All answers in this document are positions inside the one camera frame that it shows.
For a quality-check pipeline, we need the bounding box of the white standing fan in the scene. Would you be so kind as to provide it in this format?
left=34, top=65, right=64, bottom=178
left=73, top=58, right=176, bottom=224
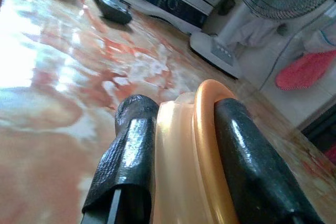
left=189, top=0, right=336, bottom=79

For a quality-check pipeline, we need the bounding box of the clear container with orange lid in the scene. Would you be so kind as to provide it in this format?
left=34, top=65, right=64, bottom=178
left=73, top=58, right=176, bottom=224
left=151, top=79, right=244, bottom=224

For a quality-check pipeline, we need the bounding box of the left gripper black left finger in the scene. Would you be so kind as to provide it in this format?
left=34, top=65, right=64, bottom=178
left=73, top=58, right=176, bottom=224
left=82, top=94, right=160, bottom=224

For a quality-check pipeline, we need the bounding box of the black handheld remote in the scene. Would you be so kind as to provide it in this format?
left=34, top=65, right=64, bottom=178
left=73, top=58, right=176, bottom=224
left=85, top=0, right=133, bottom=25

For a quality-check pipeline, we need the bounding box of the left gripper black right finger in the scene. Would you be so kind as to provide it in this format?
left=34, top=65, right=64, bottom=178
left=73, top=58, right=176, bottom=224
left=213, top=98, right=327, bottom=224

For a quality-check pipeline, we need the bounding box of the thin blue cable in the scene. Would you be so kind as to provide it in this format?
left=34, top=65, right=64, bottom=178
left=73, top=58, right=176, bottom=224
left=258, top=23, right=300, bottom=88

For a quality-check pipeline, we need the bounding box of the red fuzzy cloth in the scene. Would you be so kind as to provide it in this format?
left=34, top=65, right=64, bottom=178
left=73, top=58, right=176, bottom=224
left=274, top=50, right=336, bottom=91

